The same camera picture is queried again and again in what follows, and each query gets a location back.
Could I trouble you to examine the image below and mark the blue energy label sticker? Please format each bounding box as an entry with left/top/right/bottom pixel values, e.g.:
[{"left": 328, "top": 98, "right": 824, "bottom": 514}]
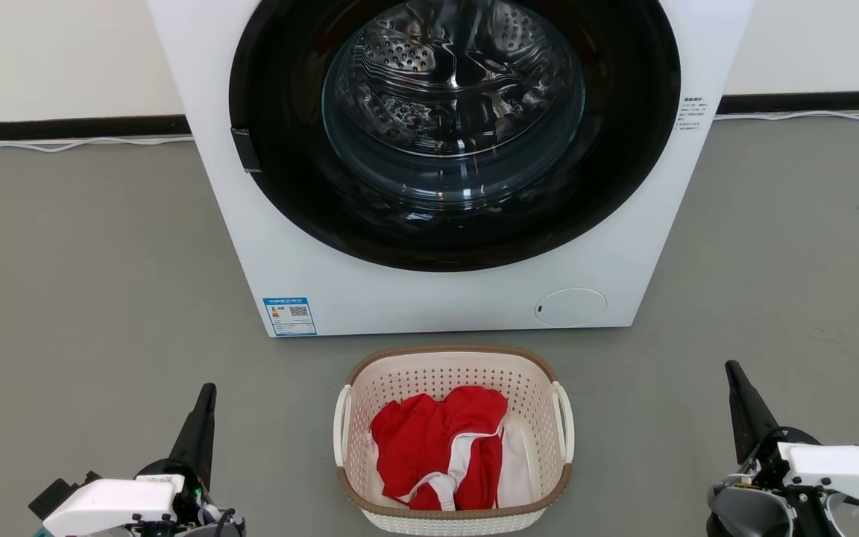
[{"left": 262, "top": 296, "right": 318, "bottom": 337}]

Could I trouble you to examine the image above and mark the red garment with white stripe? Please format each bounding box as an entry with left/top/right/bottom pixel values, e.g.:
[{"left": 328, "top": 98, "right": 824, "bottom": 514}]
[{"left": 369, "top": 385, "right": 509, "bottom": 512}]

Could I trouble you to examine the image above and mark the black round washer door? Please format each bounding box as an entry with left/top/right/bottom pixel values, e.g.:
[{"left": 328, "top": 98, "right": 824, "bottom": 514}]
[{"left": 228, "top": 0, "right": 683, "bottom": 274}]

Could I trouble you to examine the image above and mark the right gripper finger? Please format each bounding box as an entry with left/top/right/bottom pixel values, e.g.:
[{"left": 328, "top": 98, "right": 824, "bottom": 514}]
[{"left": 723, "top": 359, "right": 781, "bottom": 465}]

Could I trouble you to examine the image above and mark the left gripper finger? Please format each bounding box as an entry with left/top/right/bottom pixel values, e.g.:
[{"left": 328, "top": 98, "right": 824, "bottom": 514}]
[{"left": 168, "top": 382, "right": 218, "bottom": 490}]

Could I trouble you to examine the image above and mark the round white filter cover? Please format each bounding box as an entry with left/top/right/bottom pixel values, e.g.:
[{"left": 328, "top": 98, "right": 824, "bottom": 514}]
[{"left": 533, "top": 287, "right": 608, "bottom": 328}]

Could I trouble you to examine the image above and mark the cream plastic laundry basket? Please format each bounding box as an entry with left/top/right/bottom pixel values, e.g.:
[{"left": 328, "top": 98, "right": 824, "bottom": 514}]
[{"left": 333, "top": 344, "right": 576, "bottom": 537}]

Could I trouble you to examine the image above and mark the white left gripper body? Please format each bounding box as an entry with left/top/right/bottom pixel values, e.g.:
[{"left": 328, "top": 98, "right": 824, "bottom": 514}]
[{"left": 41, "top": 459, "right": 245, "bottom": 537}]

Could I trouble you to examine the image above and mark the small text label sticker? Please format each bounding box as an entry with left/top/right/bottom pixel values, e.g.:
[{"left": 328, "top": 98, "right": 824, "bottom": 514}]
[{"left": 673, "top": 95, "right": 711, "bottom": 132}]

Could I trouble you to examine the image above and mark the white floor cable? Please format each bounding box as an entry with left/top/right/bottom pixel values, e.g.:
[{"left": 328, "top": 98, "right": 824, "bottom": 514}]
[
  {"left": 0, "top": 135, "right": 196, "bottom": 154},
  {"left": 712, "top": 109, "right": 859, "bottom": 123}
]

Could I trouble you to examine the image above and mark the black washer door handle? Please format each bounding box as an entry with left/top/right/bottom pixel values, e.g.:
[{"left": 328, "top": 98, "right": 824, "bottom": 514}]
[{"left": 230, "top": 127, "right": 263, "bottom": 175}]

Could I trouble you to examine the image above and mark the white front-load washing machine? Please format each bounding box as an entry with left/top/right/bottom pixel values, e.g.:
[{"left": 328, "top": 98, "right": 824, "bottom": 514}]
[{"left": 145, "top": 0, "right": 758, "bottom": 339}]

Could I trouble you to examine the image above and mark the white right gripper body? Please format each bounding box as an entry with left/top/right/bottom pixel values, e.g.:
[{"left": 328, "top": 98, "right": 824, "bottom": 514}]
[{"left": 756, "top": 426, "right": 859, "bottom": 524}]

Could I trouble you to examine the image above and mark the steel washer drum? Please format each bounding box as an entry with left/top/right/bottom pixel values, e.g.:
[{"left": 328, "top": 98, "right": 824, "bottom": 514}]
[{"left": 322, "top": 0, "right": 588, "bottom": 211}]

